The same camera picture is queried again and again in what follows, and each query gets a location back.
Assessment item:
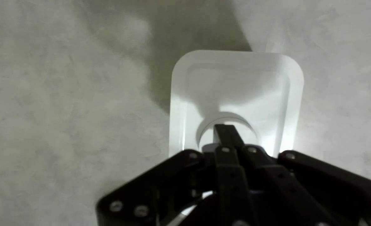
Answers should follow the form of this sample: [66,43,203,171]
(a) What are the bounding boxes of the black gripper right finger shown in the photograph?
[230,125,371,226]

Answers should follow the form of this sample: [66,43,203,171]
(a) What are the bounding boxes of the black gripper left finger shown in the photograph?
[95,125,252,226]

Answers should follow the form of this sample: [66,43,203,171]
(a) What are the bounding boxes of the white square container lid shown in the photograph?
[167,49,305,160]

